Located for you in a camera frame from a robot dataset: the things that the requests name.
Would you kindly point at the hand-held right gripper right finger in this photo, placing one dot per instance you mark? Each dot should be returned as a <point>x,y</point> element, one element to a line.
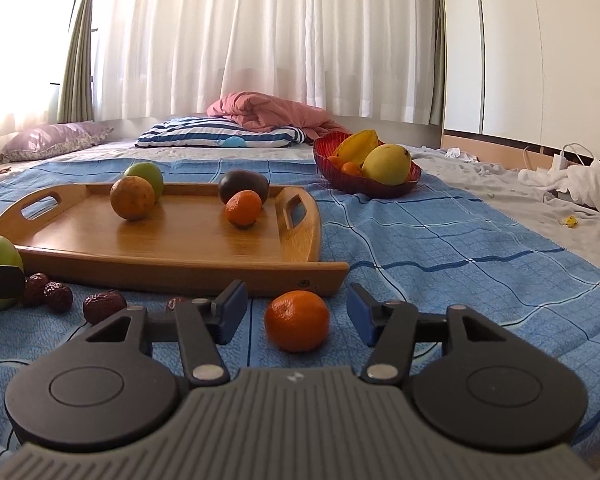
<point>362,315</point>

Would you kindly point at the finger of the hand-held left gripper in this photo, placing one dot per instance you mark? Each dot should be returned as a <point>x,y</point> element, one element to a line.
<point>0,284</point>

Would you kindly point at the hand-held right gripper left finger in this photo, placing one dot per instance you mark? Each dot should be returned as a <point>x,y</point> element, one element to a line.
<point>232,312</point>

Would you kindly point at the dried red jujube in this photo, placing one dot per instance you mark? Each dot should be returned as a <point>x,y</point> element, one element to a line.
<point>58,297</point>
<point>34,289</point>
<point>104,307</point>
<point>175,304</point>

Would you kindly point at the smooth small mandarin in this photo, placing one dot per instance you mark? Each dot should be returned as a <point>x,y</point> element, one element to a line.
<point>296,321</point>

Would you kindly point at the wooden tray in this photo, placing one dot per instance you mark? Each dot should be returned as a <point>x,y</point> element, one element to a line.
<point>180,240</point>

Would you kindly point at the wrinkly mandarin orange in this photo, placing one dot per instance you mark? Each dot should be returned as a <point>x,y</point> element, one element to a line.
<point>243,208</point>

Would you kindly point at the dark purple plum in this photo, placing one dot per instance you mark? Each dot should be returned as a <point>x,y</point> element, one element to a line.
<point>240,182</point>

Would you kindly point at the large orange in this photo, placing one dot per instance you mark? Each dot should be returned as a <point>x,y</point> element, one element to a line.
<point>132,199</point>

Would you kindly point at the blue checked blanket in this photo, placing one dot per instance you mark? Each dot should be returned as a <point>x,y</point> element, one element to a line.
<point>455,270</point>

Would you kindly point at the red glass bowl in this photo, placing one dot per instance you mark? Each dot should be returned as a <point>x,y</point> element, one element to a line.
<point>380,188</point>

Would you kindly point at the tiny orange kumquat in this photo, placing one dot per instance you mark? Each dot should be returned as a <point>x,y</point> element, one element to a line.
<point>336,161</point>
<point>352,168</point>

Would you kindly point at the purple floral pillow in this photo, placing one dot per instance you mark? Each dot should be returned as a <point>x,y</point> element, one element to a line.
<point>50,140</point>

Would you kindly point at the yellow mango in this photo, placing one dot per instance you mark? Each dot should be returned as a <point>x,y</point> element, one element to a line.
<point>386,164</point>

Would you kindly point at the yellow starfruit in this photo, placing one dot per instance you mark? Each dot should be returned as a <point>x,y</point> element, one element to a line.
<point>360,145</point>

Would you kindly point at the blue white striped pillow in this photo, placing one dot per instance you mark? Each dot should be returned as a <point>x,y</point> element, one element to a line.
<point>205,135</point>

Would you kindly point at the small white cloth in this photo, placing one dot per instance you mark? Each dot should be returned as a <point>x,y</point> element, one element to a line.
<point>460,154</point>

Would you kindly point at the pink quilt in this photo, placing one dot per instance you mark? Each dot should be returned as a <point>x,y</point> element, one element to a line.
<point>270,112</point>

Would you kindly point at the small yellow toy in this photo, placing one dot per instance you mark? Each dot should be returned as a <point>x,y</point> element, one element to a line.
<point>571,221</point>

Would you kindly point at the green curtain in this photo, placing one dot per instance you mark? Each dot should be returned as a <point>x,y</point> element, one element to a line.
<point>436,35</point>
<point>77,60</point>

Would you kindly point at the white sheer curtain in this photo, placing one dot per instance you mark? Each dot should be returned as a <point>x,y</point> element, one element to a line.
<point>20,35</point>
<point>255,35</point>

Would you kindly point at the white clothes pile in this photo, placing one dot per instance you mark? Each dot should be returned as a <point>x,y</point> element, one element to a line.
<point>575,182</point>

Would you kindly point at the white wardrobe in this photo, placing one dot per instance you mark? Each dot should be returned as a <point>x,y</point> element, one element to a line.
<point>530,35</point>

